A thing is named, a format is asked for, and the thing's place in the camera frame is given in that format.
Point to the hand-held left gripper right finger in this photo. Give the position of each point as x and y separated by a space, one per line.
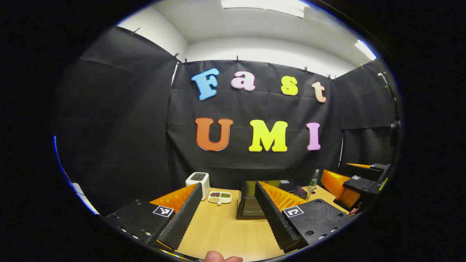
276 222

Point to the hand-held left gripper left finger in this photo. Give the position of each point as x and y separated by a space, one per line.
182 218

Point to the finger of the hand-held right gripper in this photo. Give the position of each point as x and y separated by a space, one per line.
367 167
336 183

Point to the black electric oven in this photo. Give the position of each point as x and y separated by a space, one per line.
247 203

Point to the clear plastic bottle green label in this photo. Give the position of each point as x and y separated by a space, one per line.
314 179

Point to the small striped stick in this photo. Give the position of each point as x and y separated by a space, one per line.
311 190

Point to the white toaster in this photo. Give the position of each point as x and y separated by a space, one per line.
198 179

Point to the white divided snack plate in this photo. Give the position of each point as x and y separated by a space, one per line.
220 197

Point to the small ceiling light panel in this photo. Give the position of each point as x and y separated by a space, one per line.
365 50

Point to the black backdrop cloth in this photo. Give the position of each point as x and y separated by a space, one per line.
225 105

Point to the large ceiling light panel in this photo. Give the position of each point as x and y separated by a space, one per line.
265 5

